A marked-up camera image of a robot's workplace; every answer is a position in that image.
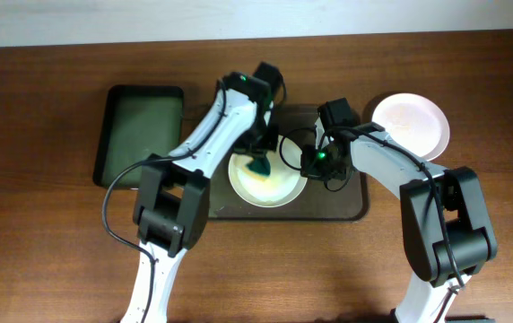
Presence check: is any green and yellow sponge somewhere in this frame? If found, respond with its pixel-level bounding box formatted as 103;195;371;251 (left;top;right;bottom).
246;154;271;177

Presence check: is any white plate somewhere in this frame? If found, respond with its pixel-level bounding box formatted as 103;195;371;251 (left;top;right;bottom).
371;93;450;161
228;135;308;208

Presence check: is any white top plate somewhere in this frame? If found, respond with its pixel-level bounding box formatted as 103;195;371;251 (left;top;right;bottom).
371;93;450;161

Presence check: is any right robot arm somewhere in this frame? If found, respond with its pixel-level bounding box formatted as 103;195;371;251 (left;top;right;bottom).
300;99;498;322

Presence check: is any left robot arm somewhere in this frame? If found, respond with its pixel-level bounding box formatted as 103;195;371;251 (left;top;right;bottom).
122;63;284;322

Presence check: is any dark brown serving tray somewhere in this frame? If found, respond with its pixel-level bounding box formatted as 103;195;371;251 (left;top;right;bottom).
209;104;370;222

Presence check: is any black rectangular sponge tray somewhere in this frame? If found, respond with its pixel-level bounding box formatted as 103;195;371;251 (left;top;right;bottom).
92;84;184;188

